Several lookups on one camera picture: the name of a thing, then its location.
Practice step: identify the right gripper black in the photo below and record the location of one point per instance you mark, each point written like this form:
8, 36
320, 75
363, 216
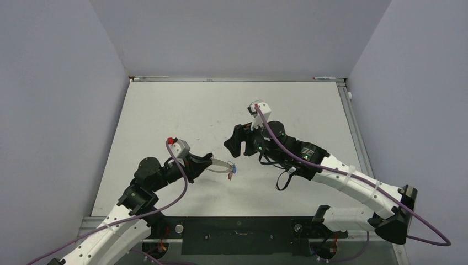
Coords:
242, 133

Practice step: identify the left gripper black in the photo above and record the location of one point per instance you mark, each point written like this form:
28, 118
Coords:
194, 165

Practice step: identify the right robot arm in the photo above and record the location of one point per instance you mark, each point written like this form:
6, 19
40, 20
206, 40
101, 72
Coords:
385, 207

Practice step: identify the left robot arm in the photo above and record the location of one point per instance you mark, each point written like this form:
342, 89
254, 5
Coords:
134, 214

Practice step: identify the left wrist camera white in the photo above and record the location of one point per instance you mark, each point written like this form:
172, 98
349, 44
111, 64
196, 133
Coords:
180, 149

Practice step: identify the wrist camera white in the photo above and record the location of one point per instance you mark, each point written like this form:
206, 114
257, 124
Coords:
180, 149
260, 111

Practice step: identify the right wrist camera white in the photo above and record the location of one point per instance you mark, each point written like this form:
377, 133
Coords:
260, 111

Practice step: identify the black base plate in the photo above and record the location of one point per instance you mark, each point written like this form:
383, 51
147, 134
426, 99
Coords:
244, 235

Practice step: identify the aluminium frame rail back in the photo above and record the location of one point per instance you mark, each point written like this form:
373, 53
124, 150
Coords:
233, 79

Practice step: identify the aluminium frame rail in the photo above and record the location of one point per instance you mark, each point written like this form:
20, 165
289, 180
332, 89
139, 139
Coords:
363, 158
233, 79

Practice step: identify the aluminium frame rail right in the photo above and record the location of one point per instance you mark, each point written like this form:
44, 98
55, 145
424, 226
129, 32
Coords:
363, 158

